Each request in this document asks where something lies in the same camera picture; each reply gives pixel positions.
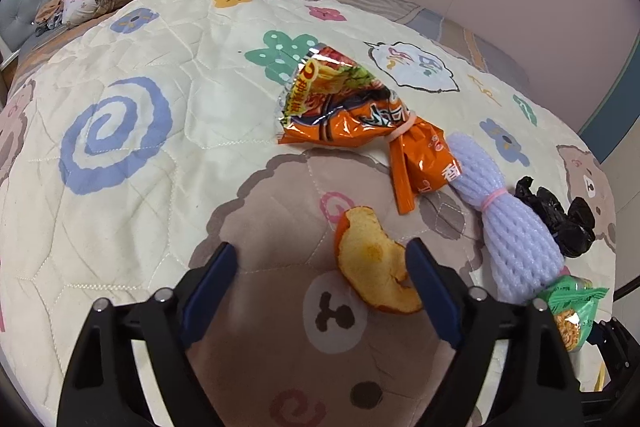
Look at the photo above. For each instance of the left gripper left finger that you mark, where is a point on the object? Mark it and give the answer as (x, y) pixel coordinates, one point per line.
(102, 386)

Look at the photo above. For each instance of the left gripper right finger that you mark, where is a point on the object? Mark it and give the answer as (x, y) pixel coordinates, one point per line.
(537, 385)

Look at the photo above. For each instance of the green snack packet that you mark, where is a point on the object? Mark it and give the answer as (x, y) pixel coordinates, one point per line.
(573, 303)

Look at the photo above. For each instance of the small orange peel piece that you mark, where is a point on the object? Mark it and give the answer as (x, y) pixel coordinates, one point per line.
(373, 263)

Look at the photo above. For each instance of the orange snack wrapper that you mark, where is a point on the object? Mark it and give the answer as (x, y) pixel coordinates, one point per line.
(333, 101)

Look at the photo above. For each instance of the cartoon bear quilt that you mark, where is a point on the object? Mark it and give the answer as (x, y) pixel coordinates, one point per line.
(145, 142)

